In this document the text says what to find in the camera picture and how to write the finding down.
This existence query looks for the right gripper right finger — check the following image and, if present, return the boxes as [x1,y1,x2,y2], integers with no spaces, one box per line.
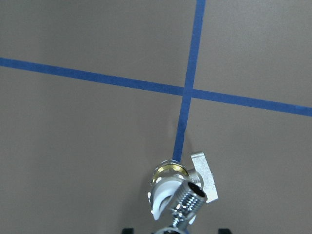
[218,228,229,234]

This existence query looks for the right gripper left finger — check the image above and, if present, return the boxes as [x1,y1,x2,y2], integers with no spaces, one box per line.
[121,228,134,234]

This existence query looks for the chrome metal pipe fitting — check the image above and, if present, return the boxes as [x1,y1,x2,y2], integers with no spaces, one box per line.
[155,181,207,234]

